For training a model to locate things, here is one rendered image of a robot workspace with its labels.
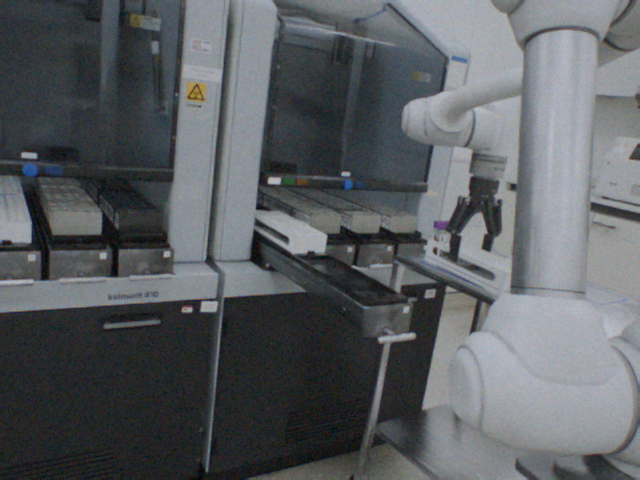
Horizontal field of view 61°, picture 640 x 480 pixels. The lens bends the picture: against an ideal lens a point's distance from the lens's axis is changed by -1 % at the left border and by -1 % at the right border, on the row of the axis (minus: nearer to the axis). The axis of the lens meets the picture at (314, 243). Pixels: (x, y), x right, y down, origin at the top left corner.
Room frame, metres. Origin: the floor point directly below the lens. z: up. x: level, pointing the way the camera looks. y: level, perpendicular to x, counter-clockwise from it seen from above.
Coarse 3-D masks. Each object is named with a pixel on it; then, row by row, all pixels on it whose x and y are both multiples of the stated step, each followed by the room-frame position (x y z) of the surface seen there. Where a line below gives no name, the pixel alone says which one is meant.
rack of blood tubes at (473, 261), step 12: (432, 240) 1.48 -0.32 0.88; (432, 252) 1.47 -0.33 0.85; (468, 252) 1.40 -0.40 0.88; (480, 252) 1.41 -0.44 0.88; (444, 264) 1.42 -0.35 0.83; (456, 264) 1.40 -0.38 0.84; (468, 264) 1.42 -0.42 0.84; (480, 264) 1.31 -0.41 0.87; (492, 264) 1.30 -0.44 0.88; (504, 264) 1.32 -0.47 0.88; (468, 276) 1.34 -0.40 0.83; (480, 276) 1.31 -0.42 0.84; (492, 276) 1.39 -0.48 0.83; (504, 276) 1.24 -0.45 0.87; (492, 288) 1.26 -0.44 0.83; (504, 288) 1.24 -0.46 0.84
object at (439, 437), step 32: (416, 256) 1.52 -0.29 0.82; (480, 288) 1.29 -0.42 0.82; (608, 288) 1.45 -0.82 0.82; (480, 320) 1.74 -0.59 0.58; (608, 320) 1.17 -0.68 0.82; (384, 352) 1.48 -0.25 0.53; (416, 416) 1.58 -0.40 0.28; (448, 416) 1.61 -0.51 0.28; (416, 448) 1.40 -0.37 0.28; (448, 448) 1.42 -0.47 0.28; (480, 448) 1.45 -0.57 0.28; (512, 448) 1.47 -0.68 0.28
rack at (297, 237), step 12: (264, 216) 1.58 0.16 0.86; (276, 216) 1.60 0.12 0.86; (288, 216) 1.62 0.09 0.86; (264, 228) 1.58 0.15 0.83; (276, 228) 1.48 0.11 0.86; (288, 228) 1.46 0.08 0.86; (300, 228) 1.48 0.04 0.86; (312, 228) 1.50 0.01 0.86; (276, 240) 1.47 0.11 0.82; (288, 240) 1.55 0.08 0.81; (300, 240) 1.39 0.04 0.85; (312, 240) 1.41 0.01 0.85; (324, 240) 1.43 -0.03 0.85; (300, 252) 1.39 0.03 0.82
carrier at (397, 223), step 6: (390, 216) 1.78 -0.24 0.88; (396, 216) 1.79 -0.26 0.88; (402, 216) 1.80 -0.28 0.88; (408, 216) 1.82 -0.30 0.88; (414, 216) 1.83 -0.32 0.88; (390, 222) 1.78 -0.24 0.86; (396, 222) 1.79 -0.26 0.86; (402, 222) 1.80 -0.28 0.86; (408, 222) 1.81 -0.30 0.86; (414, 222) 1.83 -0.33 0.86; (390, 228) 1.78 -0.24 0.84; (396, 228) 1.79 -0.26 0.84; (402, 228) 1.80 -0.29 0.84; (408, 228) 1.82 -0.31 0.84; (414, 228) 1.83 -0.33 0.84
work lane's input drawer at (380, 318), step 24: (264, 240) 1.52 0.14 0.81; (288, 264) 1.36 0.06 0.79; (312, 264) 1.36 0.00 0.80; (336, 264) 1.38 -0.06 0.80; (312, 288) 1.25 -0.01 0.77; (336, 288) 1.19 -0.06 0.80; (360, 288) 1.21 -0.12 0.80; (384, 288) 1.21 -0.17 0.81; (360, 312) 1.09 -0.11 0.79; (384, 312) 1.11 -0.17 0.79; (408, 312) 1.14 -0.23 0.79; (360, 336) 1.08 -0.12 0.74; (408, 336) 1.09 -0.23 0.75
